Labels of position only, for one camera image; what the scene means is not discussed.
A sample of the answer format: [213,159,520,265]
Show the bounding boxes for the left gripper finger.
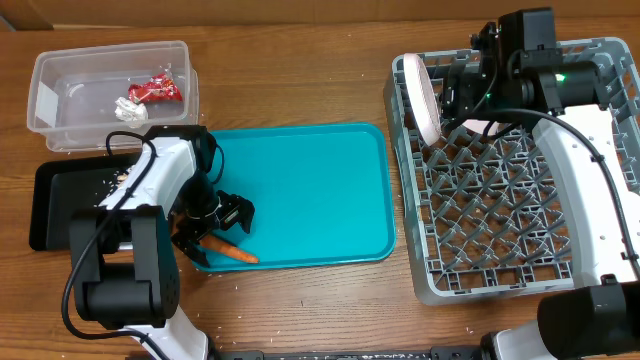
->
[238,197,255,234]
[171,234,210,267]

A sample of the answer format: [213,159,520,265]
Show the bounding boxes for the orange carrot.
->
[200,235,260,264]

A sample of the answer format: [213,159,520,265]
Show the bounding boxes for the white bowl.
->
[482,121,501,137]

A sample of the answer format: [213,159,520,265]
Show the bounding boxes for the white dinner plate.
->
[403,53,442,146]

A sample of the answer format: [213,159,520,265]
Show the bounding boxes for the small foil ball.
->
[115,97,148,122]

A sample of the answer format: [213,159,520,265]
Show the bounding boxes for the red snack wrapper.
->
[128,70,183,104]

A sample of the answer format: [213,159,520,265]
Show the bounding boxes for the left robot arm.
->
[61,125,255,359]

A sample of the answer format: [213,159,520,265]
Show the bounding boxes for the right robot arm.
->
[442,8,639,359]

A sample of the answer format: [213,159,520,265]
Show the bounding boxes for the grey dishwasher rack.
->
[384,37,639,305]

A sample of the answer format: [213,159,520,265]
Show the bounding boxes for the teal serving tray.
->
[210,123,396,270]

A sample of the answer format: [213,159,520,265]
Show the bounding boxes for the spilled rice pile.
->
[93,169,129,207]

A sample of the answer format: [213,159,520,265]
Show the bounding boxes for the black tray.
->
[29,153,140,251]

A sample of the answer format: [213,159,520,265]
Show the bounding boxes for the clear plastic bin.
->
[27,41,200,152]

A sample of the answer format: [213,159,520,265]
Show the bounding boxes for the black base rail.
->
[214,346,491,360]

